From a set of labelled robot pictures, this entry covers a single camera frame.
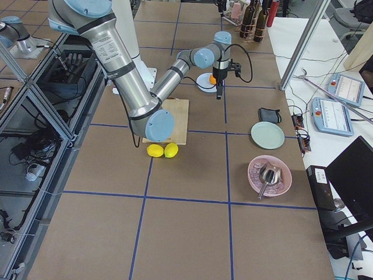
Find light blue plate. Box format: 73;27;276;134
196;73;216;93

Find near teach pendant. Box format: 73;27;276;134
311;97;354;137

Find pink bowl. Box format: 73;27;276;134
247;155;292;197

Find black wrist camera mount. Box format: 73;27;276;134
227;59;241;78

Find yellow lemon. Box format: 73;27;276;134
164;143;179;158
146;144;164;158

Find dark wine bottle right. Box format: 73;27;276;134
254;0;270;43

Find dark grey folded cloth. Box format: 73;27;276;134
258;107;282;124

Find teach pendant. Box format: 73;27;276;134
328;73;365;107
311;97;354;137

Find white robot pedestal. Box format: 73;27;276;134
112;0;157;90

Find metal scoop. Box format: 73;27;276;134
258;162;281;200

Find black computer box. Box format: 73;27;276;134
306;165;336;211

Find pink reacher stick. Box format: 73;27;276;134
297;68;373;124

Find mint green plate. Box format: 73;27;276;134
251;121;285;149

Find dark wine bottle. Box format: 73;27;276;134
239;1;254;38
254;0;270;43

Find orange mandarin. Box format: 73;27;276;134
209;75;217;85

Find wooden cutting board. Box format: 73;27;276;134
142;99;189;145

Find orange black cable adapter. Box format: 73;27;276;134
291;114;311;156

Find red cylinder bottle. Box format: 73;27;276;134
266;0;280;27

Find right yellow lemon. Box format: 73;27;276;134
164;143;179;158

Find left yellow lemon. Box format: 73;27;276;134
146;144;164;158

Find copper wire bottle rack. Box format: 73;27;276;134
220;0;268;43

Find black monitor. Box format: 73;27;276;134
326;136;372;221

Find black mannequin hand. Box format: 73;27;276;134
57;53;93;85

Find pink cup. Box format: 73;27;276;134
231;2;241;19

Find dark wine bottle left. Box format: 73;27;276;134
239;1;254;38

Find far teach pendant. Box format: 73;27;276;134
328;73;365;107

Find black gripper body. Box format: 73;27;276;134
213;60;228;85
217;0;227;12

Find aluminium frame post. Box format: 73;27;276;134
279;0;330;91

